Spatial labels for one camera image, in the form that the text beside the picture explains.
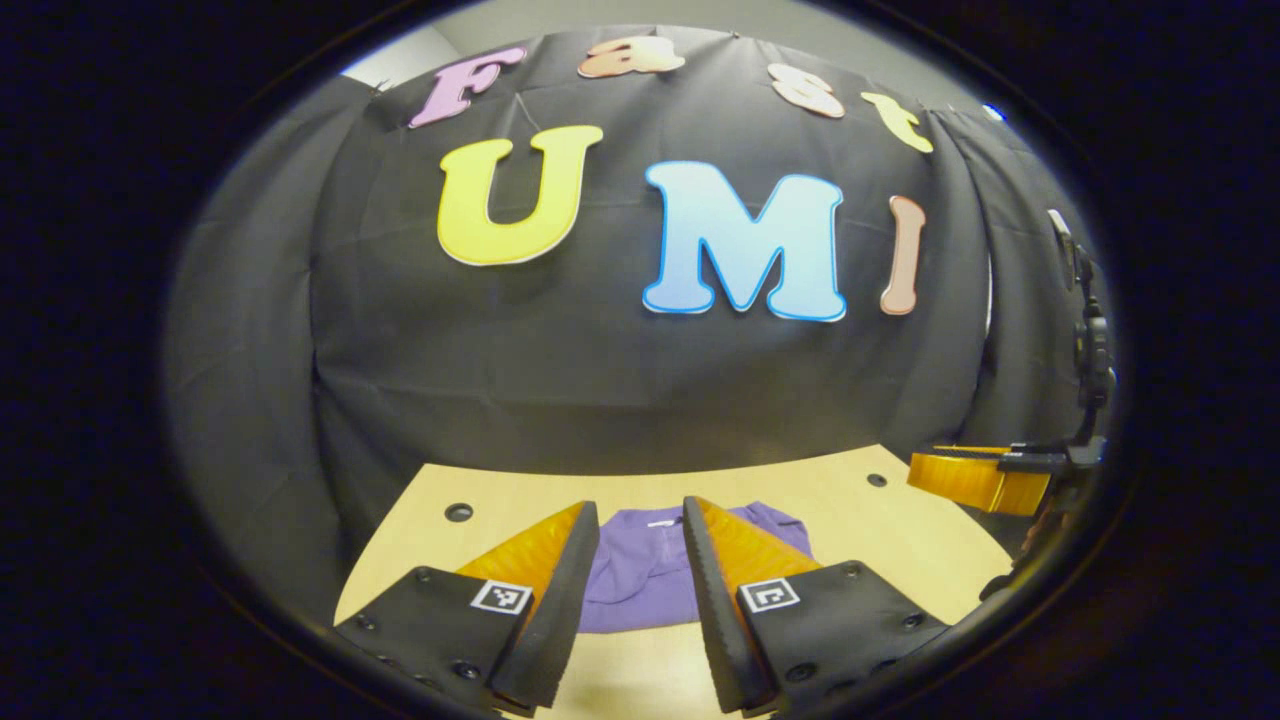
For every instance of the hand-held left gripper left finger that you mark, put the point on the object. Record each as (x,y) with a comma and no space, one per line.
(560,600)

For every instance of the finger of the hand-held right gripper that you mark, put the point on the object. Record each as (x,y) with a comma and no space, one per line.
(1030,460)

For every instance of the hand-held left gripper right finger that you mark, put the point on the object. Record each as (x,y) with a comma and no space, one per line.
(715,610)

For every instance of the purple shirt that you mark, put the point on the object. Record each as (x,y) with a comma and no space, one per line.
(640,580)

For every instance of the black backdrop cloth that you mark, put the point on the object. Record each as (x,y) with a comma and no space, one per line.
(600,380)

